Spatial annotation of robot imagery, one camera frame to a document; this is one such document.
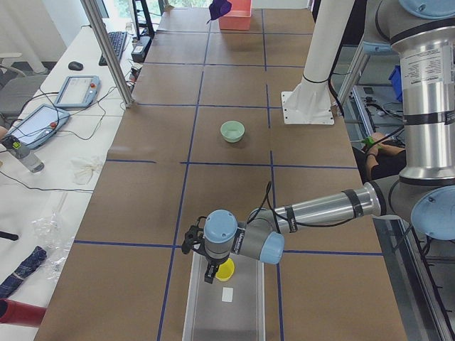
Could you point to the green handheld object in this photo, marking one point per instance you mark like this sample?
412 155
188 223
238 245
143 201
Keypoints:
368 142

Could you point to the clear water bottle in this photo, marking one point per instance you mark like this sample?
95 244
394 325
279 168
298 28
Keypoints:
22 153

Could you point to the black computer mouse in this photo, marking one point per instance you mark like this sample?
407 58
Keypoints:
76 66

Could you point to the folded dark blue umbrella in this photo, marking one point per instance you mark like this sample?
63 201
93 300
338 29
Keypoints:
27 267

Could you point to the aluminium frame post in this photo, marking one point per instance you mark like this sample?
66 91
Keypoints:
93 14

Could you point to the teach pendant tablet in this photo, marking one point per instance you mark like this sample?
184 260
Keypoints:
40 125
78 92

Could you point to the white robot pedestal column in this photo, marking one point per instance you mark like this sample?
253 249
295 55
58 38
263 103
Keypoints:
310 102

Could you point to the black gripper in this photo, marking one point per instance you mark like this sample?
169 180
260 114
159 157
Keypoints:
213 263

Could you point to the yellow plastic cup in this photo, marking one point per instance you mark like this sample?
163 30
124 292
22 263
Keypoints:
225 270

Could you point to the coral pink bin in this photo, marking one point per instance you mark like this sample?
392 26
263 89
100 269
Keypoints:
239 17

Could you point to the black keyboard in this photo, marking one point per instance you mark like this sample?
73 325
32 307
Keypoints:
118 40

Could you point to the crumpled clear plastic wrap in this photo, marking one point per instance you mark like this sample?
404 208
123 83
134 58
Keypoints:
50 236

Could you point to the purple cloth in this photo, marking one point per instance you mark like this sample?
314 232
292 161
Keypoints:
218 9

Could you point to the black power box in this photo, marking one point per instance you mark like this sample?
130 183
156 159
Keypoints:
141 49

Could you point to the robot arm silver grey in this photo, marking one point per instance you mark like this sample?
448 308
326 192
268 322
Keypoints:
309 152

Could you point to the red cylinder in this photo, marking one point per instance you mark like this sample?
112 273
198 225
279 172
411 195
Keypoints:
21 314

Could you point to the mint green bowl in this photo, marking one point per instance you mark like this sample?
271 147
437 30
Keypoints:
232 131

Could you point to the far teach pendant tablet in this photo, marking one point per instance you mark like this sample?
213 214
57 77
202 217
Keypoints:
78 92

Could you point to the clear plastic storage box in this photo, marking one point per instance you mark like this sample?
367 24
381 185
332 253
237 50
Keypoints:
231 310

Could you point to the near teach pendant tablet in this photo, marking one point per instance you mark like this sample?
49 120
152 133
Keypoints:
40 125

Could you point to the grey office chair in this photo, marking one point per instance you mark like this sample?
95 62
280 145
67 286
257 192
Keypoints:
17 91

